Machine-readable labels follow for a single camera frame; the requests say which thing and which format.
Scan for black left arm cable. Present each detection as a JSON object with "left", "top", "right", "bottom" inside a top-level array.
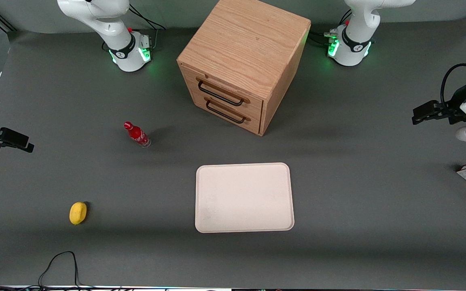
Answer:
[{"left": 440, "top": 63, "right": 466, "bottom": 106}]

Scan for red cola bottle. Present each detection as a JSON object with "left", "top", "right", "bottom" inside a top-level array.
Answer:
[{"left": 123, "top": 121, "right": 151, "bottom": 148}]

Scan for yellow lemon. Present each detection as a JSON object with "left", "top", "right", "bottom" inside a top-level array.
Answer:
[{"left": 69, "top": 202, "right": 88, "bottom": 225}]

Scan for dark grey table mat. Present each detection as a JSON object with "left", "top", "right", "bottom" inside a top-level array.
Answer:
[{"left": 0, "top": 15, "right": 466, "bottom": 290}]

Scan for black right base cables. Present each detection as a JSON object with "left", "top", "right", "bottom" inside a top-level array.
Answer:
[{"left": 129, "top": 3, "right": 166, "bottom": 50}]

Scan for wooden drawer front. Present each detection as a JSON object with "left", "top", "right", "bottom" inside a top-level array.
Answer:
[
  {"left": 180, "top": 65, "right": 264, "bottom": 119},
  {"left": 190, "top": 88, "right": 263, "bottom": 136}
]

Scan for black base cables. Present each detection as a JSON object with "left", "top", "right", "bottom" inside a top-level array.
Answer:
[
  {"left": 129, "top": 3, "right": 166, "bottom": 50},
  {"left": 309, "top": 9, "right": 352, "bottom": 48}
]

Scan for black frame strut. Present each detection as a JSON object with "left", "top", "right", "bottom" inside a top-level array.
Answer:
[{"left": 0, "top": 4, "right": 17, "bottom": 33}]

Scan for white rectangular tray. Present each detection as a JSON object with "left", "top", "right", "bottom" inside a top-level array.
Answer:
[{"left": 195, "top": 162, "right": 295, "bottom": 234}]

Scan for oak wooden drawer cabinet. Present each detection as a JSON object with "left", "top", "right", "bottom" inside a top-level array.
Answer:
[{"left": 177, "top": 0, "right": 311, "bottom": 137}]

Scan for black left base cables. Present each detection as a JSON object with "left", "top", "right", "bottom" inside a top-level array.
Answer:
[{"left": 309, "top": 9, "right": 352, "bottom": 48}]

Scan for black wire drawer handle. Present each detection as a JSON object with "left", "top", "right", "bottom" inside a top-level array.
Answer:
[
  {"left": 198, "top": 80, "right": 245, "bottom": 107},
  {"left": 205, "top": 99, "right": 246, "bottom": 124}
]

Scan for black looped table cable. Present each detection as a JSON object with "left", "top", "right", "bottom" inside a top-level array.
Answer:
[{"left": 38, "top": 251, "right": 96, "bottom": 289}]

